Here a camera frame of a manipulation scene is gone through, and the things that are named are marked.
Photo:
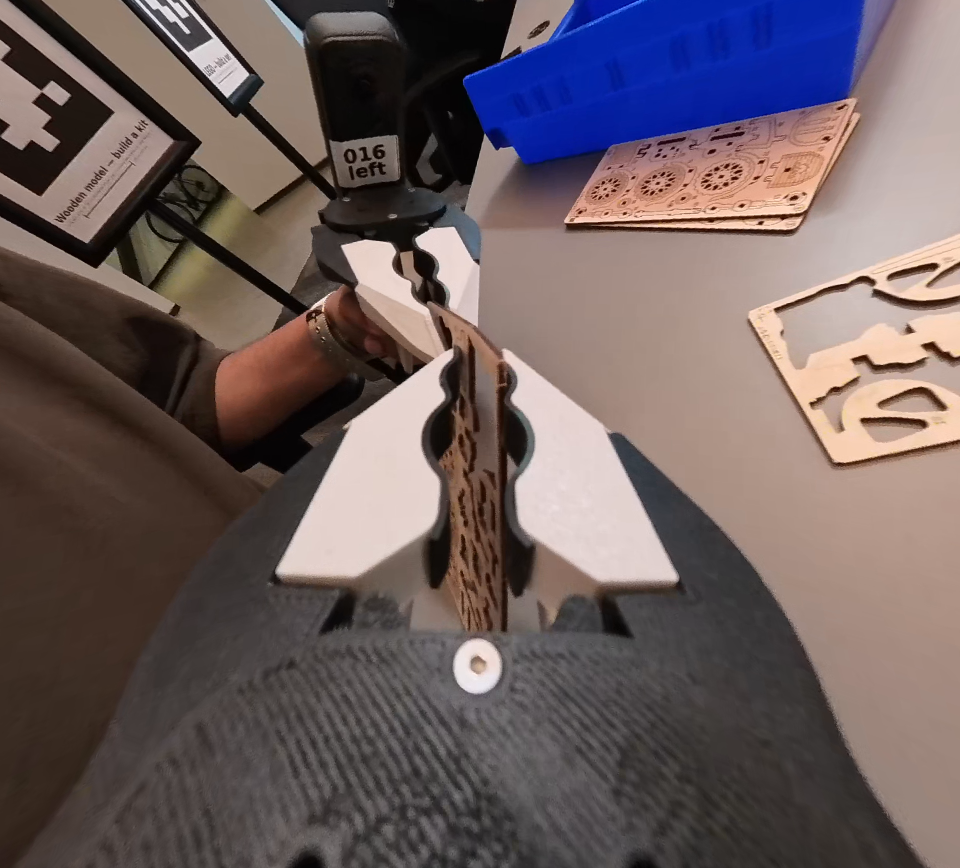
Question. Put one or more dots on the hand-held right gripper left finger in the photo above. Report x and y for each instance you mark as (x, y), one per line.
(360, 508)

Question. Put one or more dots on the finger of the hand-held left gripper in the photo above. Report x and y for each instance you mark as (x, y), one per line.
(457, 256)
(375, 264)

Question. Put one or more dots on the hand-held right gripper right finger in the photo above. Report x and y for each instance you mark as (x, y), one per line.
(592, 508)

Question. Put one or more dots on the wooden sheet with gear cutouts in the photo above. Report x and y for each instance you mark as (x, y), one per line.
(472, 508)

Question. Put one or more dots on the person's left forearm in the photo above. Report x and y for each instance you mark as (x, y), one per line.
(270, 380)

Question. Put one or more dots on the grey desk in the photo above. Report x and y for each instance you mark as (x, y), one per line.
(637, 358)

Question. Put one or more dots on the person's left hand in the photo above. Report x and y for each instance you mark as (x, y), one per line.
(360, 331)

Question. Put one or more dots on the silver wristwatch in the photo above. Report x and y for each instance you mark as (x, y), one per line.
(322, 331)

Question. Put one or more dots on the black easel leg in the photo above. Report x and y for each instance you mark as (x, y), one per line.
(292, 154)
(225, 255)

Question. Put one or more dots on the wooden sheet with large cutouts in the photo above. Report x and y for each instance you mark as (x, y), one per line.
(829, 436)

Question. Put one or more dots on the stack of engraved wooden sheets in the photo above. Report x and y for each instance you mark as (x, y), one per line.
(712, 170)

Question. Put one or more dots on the large blue plastic bin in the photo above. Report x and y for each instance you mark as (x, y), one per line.
(675, 80)

